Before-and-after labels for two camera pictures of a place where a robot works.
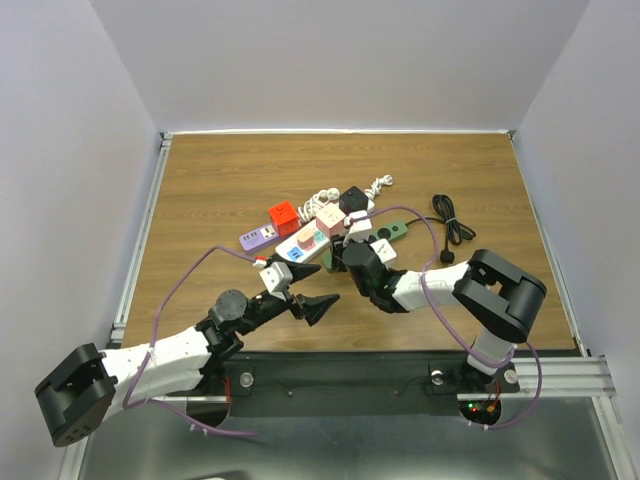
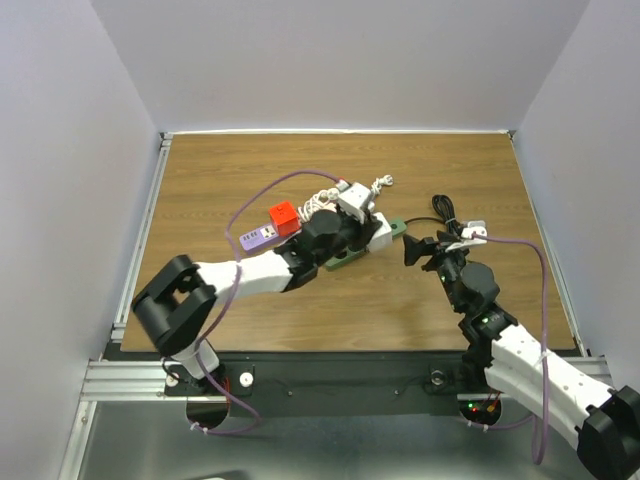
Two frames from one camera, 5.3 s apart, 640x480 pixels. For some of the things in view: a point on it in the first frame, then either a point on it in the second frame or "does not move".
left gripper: (310, 308) -> (363, 231)
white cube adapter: (383, 250) -> (383, 238)
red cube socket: (284, 218) does not move
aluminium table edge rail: (118, 327) does not move
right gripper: (338, 247) -> (413, 249)
